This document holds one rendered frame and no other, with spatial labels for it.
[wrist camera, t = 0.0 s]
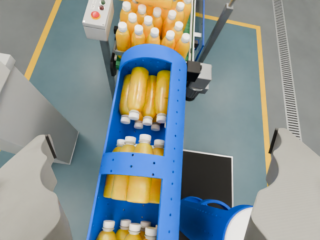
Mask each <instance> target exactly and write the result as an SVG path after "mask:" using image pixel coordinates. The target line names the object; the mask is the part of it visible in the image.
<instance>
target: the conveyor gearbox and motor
mask: <svg viewBox="0 0 320 240"><path fill-rule="evenodd" d="M200 65H202V69H201V73H200V74H199V77H198V78H197V79H196V81H195V82H190V84H189V86H188V87H187V88H186V99H185V100H186V101H193V100H194V99H195V98H196V97H197V95H198V94H199V93H201V94H205V93H206V92H207V91H208V89H209V83H210V81H211V80H212V65H211V64H206V63H200Z"/></svg>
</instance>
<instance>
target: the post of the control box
mask: <svg viewBox="0 0 320 240"><path fill-rule="evenodd" d="M100 46H101V50H102V55H103V59H104V63H105V68H106V72H107V76H108V81H109V85H110V91H111V95H112V100H113V98H114V92H115V88H116V84H115V78H114V77H113V76H111V71H110V60H111V54H110V46H109V40H108V41H101V40H100Z"/></svg>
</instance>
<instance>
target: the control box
mask: <svg viewBox="0 0 320 240"><path fill-rule="evenodd" d="M100 1H101V0H89V1H88V5H87V7H86V11H85V14H84V17H83V21H82V24H83V27H84V30H85V33H86V37H87V39H93V40H101V41H108V37H109V32H110V27H111V23H112V19H113V14H114V7H113V0H105V2H106V3H105V4H101V2H100ZM94 2H95V3H94ZM100 5H102V6H104V9H103V10H100V9H99V6H100ZM92 7H93V8H92ZM93 11H97V12H98V13H99V14H100V15H99V17H97V18H94V17H92V16H91V13H92V12H93Z"/></svg>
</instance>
